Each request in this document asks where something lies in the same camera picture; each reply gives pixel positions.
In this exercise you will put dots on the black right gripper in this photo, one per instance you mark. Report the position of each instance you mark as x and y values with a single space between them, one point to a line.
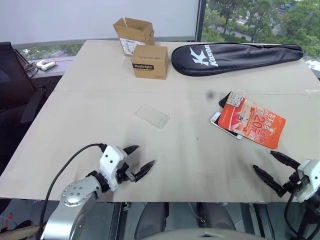
292 186

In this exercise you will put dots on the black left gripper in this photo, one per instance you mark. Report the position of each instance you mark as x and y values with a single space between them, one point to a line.
123 173

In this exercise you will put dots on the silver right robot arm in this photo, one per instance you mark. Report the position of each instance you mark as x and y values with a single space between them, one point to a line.
315 210

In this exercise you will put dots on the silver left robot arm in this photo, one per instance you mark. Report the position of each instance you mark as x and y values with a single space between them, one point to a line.
75 192

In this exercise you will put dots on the clear plastic phone case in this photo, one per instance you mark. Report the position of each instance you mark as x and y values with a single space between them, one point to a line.
152 116

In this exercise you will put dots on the orange printed leaflet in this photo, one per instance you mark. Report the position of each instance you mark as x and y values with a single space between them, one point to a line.
255 122

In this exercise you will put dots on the dark rounded shape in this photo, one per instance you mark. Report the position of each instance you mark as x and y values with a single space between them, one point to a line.
152 220

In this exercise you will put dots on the white smartphone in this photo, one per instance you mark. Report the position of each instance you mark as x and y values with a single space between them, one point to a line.
214 117

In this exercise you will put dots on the grey rounded dome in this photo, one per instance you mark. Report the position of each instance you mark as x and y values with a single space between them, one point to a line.
205 235

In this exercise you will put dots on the closed Heybright cardboard box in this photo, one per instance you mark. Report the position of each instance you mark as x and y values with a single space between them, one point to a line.
150 62

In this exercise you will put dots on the white papers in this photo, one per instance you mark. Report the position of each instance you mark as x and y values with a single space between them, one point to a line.
313 65

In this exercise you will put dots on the black Kason racket bag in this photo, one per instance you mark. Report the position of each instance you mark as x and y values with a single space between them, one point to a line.
225 60

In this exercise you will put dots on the open brown cardboard box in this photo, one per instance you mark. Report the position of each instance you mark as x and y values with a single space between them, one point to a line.
135 35

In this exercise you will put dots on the white power strip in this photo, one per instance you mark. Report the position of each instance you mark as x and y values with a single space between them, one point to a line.
46 65

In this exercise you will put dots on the wooden stick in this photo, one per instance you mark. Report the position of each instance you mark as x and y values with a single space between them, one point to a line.
17 231

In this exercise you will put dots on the black office chair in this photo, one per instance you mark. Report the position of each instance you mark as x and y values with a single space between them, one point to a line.
15 82

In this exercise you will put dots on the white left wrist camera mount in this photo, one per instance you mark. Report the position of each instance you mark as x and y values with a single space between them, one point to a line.
110 160

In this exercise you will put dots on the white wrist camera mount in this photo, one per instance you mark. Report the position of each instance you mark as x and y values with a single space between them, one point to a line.
110 160
310 175

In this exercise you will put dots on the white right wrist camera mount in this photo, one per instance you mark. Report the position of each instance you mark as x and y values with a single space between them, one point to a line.
310 175

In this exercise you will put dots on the dark window frame post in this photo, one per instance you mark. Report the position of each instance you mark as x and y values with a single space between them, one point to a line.
200 20

